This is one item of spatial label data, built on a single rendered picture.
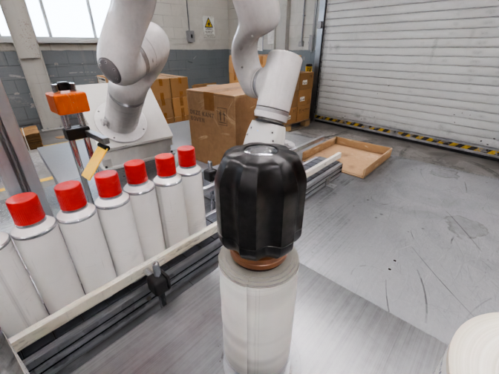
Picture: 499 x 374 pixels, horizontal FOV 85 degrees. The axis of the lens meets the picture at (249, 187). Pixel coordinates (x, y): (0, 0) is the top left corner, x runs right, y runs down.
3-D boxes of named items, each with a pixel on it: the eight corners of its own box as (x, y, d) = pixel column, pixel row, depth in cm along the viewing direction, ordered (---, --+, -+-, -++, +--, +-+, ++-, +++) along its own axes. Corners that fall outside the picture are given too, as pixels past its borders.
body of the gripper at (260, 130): (246, 112, 68) (236, 156, 71) (278, 118, 62) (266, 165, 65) (263, 117, 74) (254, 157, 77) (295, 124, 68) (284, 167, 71)
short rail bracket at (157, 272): (162, 323, 47) (151, 271, 42) (153, 313, 49) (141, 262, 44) (178, 311, 49) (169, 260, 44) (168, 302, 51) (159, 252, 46)
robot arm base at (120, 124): (109, 149, 102) (113, 122, 87) (84, 107, 103) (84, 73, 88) (155, 135, 114) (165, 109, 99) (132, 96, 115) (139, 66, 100)
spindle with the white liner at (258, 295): (261, 416, 31) (269, 182, 18) (209, 362, 36) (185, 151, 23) (303, 357, 37) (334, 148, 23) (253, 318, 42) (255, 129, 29)
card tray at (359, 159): (363, 178, 99) (365, 168, 97) (301, 160, 114) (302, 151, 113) (390, 156, 119) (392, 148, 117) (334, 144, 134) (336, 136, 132)
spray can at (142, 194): (142, 270, 52) (119, 171, 42) (137, 254, 56) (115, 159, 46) (170, 260, 54) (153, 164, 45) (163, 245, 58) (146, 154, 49)
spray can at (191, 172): (193, 245, 58) (183, 154, 49) (179, 235, 61) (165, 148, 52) (212, 234, 62) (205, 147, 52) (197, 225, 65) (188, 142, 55)
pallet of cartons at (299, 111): (264, 140, 410) (266, 56, 357) (227, 129, 464) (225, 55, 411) (310, 126, 484) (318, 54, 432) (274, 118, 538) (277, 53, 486)
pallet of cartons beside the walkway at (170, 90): (196, 141, 407) (190, 76, 366) (142, 154, 356) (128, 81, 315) (157, 126, 484) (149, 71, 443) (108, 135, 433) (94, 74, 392)
